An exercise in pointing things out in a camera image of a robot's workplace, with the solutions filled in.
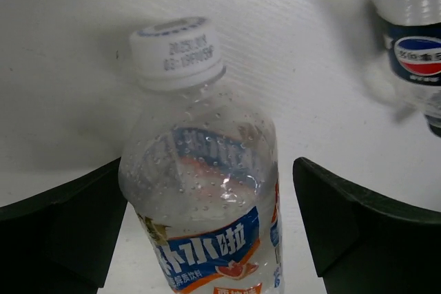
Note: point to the clear bottle orange blue label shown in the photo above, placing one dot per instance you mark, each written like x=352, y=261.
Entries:
x=201, y=167

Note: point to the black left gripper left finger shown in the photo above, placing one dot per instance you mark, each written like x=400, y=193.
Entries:
x=62, y=240

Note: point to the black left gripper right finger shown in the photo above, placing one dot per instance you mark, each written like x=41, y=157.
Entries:
x=362, y=241

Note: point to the clear Pepsi bottle black cap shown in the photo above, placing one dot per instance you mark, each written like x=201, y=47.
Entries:
x=411, y=31

